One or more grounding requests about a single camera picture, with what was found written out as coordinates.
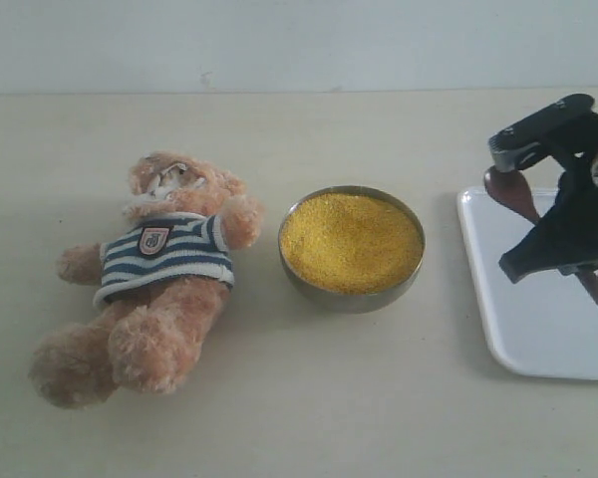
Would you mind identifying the yellow millet grain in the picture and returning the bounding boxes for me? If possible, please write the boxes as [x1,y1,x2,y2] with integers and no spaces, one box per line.
[281,192,424,295]

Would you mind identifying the dark wooden spoon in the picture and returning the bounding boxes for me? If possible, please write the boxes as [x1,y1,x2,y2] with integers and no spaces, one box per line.
[483,166,598,306]

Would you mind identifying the tan teddy bear striped shirt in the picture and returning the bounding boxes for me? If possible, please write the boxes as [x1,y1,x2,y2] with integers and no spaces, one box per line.
[28,151,263,409]

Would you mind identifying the steel bowl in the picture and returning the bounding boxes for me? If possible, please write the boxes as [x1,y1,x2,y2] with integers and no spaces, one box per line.
[277,185,427,314]

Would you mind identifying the white plastic tray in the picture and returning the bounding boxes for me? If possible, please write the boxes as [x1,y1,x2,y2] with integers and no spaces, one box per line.
[456,186,598,380]

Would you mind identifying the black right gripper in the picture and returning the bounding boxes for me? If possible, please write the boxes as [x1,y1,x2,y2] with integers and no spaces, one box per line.
[498,113,598,283]

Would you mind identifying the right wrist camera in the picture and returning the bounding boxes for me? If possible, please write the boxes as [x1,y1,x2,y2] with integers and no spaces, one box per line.
[487,93,595,173]

